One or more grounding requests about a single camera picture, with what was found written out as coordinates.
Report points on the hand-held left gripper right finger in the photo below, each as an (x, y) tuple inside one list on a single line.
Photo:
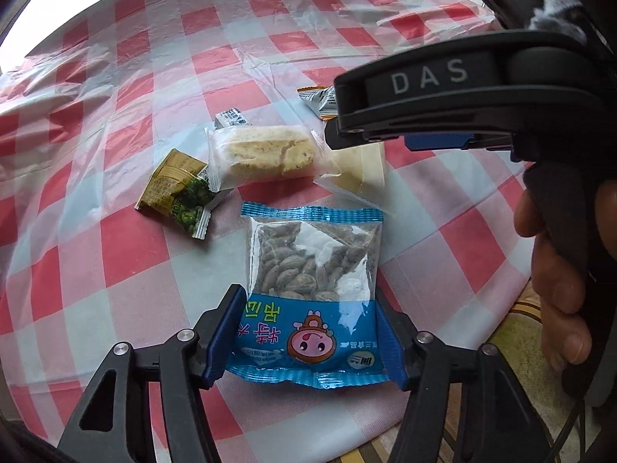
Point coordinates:
[(393, 347)]

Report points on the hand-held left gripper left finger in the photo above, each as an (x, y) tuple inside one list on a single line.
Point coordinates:
[(221, 337)]

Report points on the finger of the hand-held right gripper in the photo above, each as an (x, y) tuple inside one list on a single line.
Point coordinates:
[(434, 142)]

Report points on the clear cake packet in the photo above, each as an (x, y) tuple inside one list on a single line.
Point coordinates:
[(356, 173), (270, 152)]

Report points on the blue seed packet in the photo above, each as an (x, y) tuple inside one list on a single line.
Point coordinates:
[(308, 260)]

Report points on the person's right hand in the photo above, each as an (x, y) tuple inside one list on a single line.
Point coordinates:
[(559, 308)]

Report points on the small orange and grey packet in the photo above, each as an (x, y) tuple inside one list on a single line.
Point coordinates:
[(320, 101)]

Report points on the red checkered tablecloth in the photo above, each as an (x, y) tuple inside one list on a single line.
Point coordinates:
[(120, 260)]

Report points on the olive green pea packet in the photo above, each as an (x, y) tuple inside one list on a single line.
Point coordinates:
[(168, 183)]

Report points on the small black and white candy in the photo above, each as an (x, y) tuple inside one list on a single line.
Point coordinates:
[(234, 118)]

